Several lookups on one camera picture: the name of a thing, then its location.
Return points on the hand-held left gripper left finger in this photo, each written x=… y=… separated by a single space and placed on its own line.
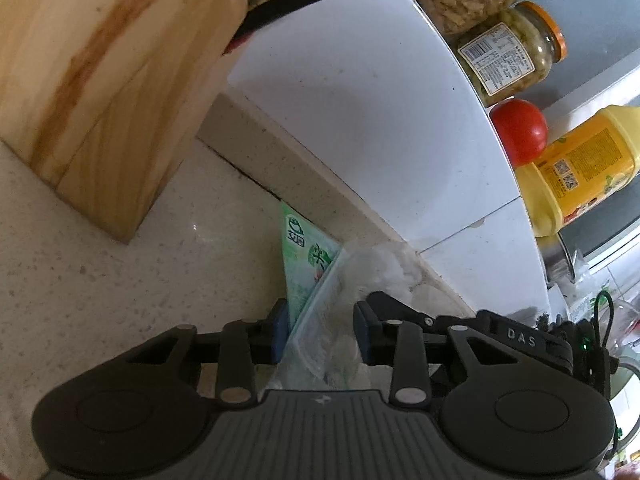
x=277 y=327

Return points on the metal pot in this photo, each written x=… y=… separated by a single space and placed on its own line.
x=555 y=260

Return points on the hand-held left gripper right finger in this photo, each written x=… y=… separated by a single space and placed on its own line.
x=363 y=342

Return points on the wooden knife block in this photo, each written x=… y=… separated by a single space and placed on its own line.
x=100 y=85

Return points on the red tomato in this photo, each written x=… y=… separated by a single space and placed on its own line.
x=520 y=130

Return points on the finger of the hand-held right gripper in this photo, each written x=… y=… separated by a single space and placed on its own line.
x=400 y=307

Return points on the orange-lidded pickle jar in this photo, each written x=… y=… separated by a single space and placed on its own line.
x=505 y=55

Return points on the yellow detergent bottle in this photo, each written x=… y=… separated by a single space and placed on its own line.
x=585 y=160

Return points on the clear plastic bag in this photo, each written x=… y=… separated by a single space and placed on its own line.
x=345 y=300

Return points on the black scissors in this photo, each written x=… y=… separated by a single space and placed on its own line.
x=300 y=1

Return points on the green plastic packet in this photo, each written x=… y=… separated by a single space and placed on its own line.
x=305 y=260

